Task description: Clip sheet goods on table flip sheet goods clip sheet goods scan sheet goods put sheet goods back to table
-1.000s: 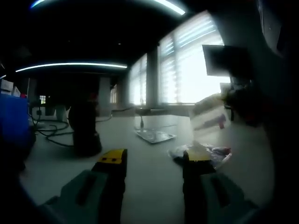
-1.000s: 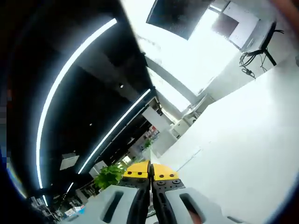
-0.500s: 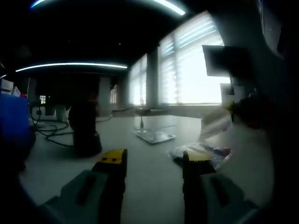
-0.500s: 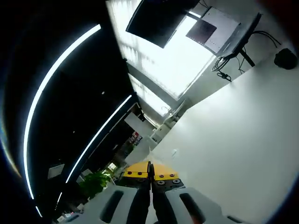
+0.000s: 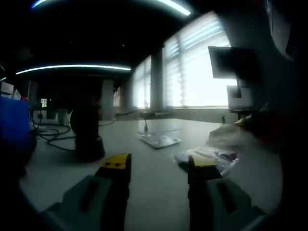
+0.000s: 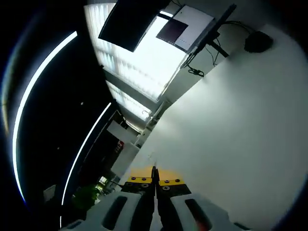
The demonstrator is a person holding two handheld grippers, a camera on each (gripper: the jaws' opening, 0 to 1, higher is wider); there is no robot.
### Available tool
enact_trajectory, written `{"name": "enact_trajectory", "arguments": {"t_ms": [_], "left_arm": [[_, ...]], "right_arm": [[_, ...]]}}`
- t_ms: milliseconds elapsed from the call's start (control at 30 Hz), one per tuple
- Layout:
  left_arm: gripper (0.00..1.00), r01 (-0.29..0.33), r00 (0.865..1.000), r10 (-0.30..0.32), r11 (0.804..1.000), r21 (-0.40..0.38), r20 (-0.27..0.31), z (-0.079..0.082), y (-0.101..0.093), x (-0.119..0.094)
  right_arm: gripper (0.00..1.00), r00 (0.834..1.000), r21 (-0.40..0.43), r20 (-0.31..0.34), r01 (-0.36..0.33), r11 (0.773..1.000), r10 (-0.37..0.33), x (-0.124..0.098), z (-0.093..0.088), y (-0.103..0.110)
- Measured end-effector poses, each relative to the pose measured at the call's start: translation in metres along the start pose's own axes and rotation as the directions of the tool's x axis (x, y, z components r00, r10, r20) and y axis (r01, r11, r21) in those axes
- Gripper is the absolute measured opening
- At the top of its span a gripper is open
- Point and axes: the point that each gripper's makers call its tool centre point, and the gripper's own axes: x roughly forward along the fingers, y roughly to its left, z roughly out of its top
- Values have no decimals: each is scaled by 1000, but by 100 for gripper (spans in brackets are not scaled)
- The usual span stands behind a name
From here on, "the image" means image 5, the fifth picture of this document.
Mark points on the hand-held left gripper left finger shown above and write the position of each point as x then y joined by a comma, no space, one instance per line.
96,199

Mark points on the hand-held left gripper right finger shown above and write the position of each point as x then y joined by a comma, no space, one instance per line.
221,204

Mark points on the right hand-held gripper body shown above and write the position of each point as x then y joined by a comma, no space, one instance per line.
262,110

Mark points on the clear bluish sheet goods packet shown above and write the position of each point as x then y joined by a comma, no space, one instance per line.
228,134

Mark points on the clear red-card sheet goods packet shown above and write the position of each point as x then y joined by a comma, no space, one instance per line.
209,154

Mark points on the person's dark top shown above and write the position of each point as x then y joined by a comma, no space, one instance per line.
284,108

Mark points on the black barcode scanner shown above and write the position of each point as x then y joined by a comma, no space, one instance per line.
87,144

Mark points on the large bright window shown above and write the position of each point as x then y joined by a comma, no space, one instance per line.
199,84

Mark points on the white table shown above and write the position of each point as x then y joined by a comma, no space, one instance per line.
158,192

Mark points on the white chest-worn device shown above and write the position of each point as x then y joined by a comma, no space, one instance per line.
276,29

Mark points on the white square pillar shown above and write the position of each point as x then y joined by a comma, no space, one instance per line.
107,101

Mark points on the blue plastic crate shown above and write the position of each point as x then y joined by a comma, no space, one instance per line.
14,120

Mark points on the long ceiling light strip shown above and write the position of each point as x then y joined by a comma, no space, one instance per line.
173,4
72,66

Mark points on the white cardboard box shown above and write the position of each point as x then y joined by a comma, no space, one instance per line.
7,87

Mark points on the black wall monitor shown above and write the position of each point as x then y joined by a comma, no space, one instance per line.
231,62

